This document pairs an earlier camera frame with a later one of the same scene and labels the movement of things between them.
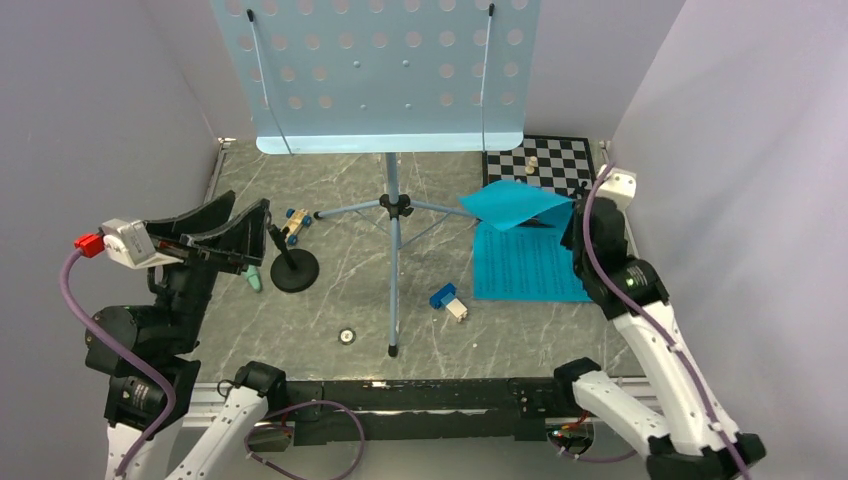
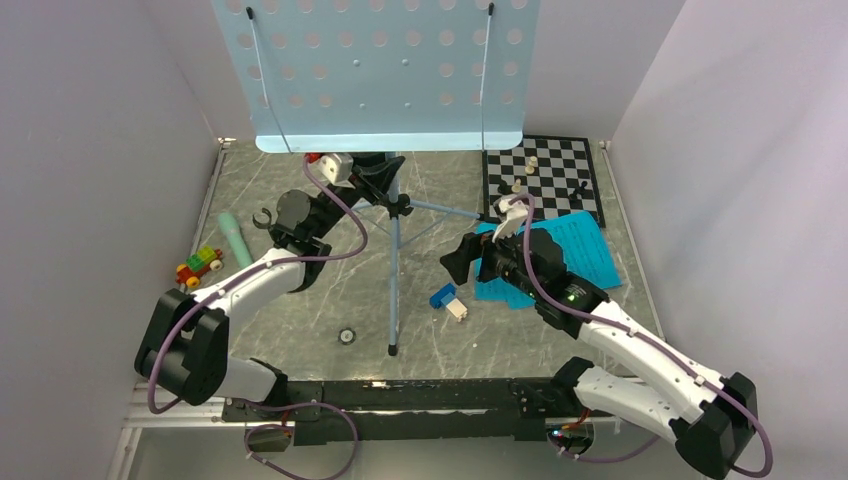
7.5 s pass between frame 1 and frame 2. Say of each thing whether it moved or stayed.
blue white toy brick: stayed
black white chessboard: stayed
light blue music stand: stayed
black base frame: stayed
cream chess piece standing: stayed
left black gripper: moved
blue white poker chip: stayed
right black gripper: moved
